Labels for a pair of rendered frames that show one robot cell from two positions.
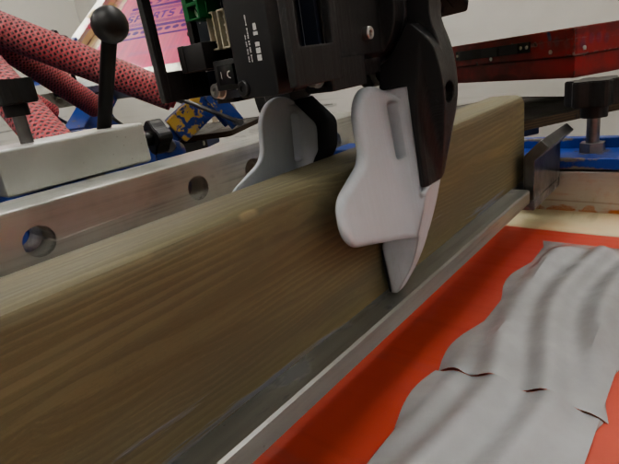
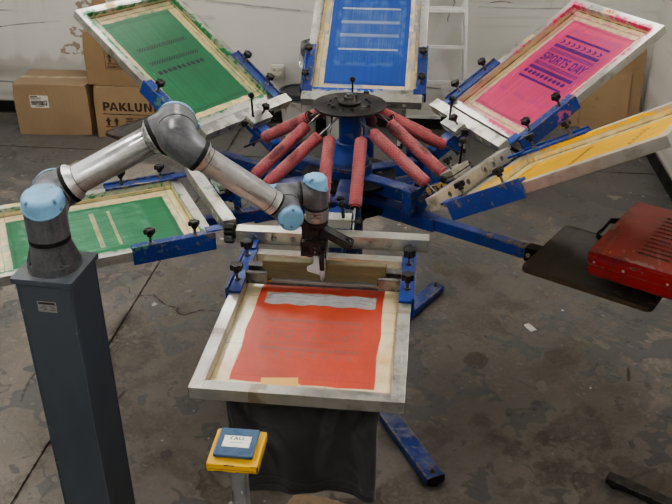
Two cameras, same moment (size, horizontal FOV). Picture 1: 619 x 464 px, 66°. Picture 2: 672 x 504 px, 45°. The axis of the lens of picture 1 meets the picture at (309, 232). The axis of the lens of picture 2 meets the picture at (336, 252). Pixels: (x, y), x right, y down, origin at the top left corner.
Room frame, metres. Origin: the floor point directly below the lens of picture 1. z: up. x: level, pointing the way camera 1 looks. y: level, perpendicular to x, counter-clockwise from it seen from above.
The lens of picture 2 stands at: (-1.11, -1.92, 2.38)
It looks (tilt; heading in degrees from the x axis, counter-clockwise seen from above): 29 degrees down; 54
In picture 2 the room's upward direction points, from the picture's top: straight up
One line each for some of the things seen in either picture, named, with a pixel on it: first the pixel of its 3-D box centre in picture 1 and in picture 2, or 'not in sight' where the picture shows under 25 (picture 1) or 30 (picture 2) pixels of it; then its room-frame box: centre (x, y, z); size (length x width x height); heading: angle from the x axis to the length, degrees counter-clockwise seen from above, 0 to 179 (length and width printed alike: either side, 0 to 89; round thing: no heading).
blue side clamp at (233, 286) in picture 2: not in sight; (243, 273); (0.03, 0.19, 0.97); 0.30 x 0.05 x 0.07; 47
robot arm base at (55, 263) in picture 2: not in sight; (52, 250); (-0.56, 0.21, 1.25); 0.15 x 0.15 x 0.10
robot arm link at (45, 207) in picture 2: not in sight; (45, 212); (-0.56, 0.22, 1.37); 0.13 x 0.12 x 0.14; 64
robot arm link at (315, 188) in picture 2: not in sight; (315, 191); (0.20, -0.01, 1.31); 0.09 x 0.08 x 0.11; 154
